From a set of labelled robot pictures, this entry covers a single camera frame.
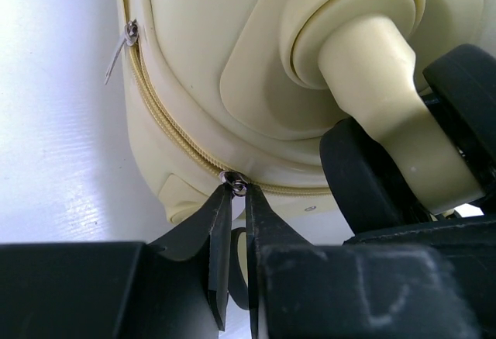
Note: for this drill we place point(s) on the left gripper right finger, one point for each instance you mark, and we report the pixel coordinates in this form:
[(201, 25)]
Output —
[(436, 280)]

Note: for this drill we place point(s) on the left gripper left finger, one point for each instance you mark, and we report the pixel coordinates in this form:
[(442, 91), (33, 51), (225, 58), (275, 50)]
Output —
[(174, 287)]

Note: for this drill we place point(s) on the yellow hard-shell suitcase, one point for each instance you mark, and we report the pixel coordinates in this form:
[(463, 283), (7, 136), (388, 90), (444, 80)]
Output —
[(381, 109)]

